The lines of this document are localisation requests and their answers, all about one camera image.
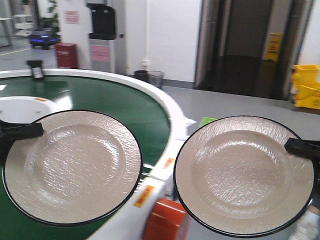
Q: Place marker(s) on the beige textured plate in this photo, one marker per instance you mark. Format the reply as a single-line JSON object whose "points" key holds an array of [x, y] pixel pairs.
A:
{"points": [[85, 166], [235, 177]]}

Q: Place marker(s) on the yellow wet floor sign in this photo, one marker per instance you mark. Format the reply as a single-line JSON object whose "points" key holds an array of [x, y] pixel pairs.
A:
{"points": [[272, 51]]}

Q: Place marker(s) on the yellow mop bucket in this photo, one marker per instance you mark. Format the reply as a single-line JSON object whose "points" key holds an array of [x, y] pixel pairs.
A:
{"points": [[304, 80]]}

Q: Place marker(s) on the white outer conveyor rim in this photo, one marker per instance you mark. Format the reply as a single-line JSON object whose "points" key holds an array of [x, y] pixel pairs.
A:
{"points": [[153, 116]]}

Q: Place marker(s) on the mesh waste bin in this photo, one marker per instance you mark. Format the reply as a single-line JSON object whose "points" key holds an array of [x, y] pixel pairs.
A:
{"points": [[155, 78]]}

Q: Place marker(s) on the red fire extinguisher cabinet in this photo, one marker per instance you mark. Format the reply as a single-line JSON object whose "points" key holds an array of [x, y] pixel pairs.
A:
{"points": [[66, 55]]}

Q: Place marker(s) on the grey water dispenser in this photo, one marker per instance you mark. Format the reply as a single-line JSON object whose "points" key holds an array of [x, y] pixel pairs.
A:
{"points": [[107, 42]]}

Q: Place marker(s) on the green potted plant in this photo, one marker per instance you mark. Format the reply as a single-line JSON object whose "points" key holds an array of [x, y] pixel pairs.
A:
{"points": [[49, 16]]}

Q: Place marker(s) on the white utility cart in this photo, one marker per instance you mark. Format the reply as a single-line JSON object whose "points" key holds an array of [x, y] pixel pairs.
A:
{"points": [[23, 24]]}

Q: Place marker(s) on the black sensor box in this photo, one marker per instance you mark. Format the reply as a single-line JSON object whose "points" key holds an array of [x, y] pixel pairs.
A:
{"points": [[36, 68]]}

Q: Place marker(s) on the orange box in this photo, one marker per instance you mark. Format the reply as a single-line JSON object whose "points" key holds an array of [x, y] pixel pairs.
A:
{"points": [[168, 220]]}

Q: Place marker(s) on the black waste bin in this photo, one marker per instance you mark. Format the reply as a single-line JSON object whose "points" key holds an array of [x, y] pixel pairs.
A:
{"points": [[141, 75]]}

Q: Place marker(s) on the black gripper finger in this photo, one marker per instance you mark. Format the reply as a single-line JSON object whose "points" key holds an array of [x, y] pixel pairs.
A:
{"points": [[20, 131], [308, 149]]}

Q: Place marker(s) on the pink wall notice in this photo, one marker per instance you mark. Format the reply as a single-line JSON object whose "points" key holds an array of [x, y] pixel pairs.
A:
{"points": [[72, 17]]}

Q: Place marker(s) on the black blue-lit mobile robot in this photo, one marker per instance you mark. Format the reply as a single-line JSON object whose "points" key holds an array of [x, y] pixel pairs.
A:
{"points": [[43, 38]]}

